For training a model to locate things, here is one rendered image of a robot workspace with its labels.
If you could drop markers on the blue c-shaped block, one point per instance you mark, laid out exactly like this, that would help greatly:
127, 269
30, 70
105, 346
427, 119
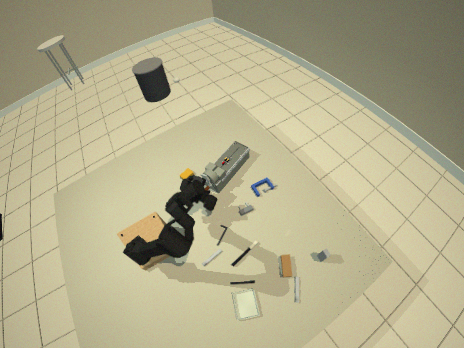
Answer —
253, 186

